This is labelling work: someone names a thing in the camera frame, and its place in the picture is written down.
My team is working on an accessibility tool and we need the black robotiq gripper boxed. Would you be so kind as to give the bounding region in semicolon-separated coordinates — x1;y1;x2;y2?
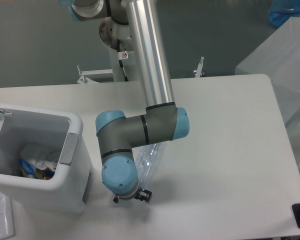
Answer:
112;187;153;203

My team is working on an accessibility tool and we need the crushed clear plastic bottle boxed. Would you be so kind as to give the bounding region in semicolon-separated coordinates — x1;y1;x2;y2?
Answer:
135;142;164;189

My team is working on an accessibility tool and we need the white paper wrapper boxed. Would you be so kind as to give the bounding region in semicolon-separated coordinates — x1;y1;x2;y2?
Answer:
19;142;62;173

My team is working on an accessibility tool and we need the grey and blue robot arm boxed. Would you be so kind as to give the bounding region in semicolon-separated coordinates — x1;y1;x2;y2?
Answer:
59;0;190;203

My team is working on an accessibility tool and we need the white open trash can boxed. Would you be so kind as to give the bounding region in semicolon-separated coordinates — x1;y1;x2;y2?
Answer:
0;103;94;213

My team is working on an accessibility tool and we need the colourful trash inside can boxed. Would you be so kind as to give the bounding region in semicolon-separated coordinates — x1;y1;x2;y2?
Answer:
9;158;55;180

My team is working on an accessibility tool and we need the white tray with plastic bag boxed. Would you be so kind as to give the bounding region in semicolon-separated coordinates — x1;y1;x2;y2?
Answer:
0;192;15;240

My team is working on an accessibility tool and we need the grey side table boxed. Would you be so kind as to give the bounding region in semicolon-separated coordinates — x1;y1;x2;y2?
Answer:
235;17;300;173

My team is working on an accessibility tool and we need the blue water jug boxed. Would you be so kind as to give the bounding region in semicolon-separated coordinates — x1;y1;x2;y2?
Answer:
268;0;300;28

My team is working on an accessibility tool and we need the white pedestal base bracket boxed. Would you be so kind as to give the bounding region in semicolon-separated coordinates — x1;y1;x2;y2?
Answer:
77;65;114;84

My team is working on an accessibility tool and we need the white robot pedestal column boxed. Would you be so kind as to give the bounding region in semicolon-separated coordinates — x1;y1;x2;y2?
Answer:
109;48;140;82

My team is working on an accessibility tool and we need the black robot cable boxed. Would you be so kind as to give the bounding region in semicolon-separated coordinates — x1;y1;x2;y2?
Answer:
116;39;129;82

